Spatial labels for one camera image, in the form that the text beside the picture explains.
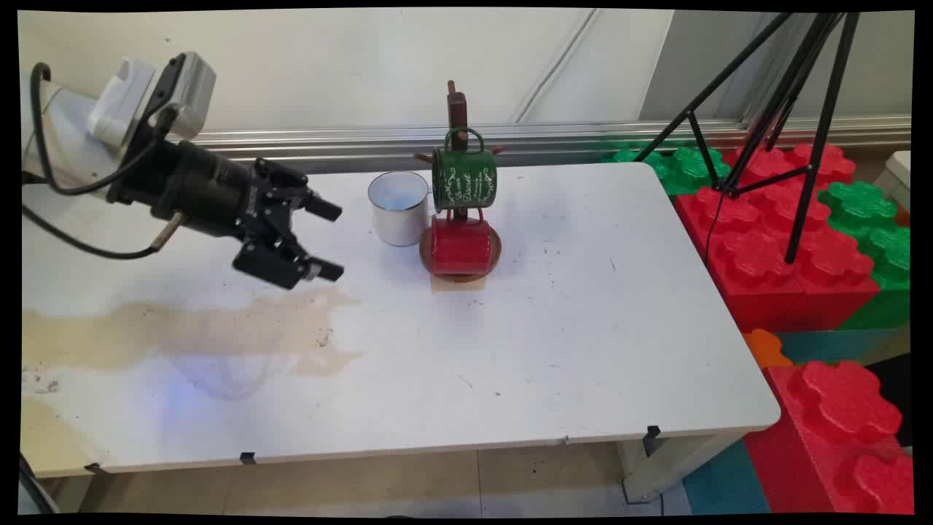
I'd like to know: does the green foam block, small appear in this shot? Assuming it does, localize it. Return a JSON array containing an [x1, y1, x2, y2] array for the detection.
[[602, 143, 732, 196]]

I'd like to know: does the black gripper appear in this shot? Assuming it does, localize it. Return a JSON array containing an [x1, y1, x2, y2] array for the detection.
[[108, 139, 346, 292]]

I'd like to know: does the brown wooden mug tree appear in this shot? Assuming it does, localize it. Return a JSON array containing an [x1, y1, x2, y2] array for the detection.
[[413, 79, 506, 284]]

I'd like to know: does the white wall conduit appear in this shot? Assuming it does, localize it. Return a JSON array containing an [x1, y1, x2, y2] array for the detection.
[[509, 10, 607, 125]]

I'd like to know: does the black tripod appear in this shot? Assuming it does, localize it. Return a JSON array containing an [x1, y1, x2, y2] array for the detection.
[[633, 11, 862, 265]]

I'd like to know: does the black cable with metal plug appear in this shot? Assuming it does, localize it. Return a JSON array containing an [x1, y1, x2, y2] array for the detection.
[[20, 203, 184, 261]]

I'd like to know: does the red enamel mug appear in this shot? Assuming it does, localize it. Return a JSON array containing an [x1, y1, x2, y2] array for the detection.
[[429, 208, 493, 277]]

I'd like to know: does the teal floor mat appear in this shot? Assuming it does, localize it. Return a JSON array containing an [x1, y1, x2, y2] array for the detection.
[[681, 437, 772, 516]]

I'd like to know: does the green foam block, large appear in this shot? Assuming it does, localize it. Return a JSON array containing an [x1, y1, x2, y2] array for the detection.
[[818, 180, 913, 330]]

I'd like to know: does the white table leg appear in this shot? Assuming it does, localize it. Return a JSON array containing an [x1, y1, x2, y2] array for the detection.
[[618, 432, 746, 505]]

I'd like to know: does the orange foam piece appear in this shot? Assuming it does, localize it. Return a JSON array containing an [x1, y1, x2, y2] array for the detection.
[[742, 328, 794, 370]]

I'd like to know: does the green enamel mug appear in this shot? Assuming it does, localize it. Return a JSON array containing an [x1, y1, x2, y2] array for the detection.
[[432, 127, 499, 214]]

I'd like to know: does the white enamel mug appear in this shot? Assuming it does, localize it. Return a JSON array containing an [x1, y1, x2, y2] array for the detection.
[[367, 171, 432, 248]]

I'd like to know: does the black cable looped at wrist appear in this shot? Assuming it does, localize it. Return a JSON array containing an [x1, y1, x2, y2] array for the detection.
[[28, 62, 157, 198]]

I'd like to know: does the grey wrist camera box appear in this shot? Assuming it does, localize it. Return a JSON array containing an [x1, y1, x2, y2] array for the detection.
[[87, 51, 218, 149]]

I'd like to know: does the aluminium wall rail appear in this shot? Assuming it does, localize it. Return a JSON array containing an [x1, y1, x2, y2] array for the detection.
[[172, 114, 913, 174]]

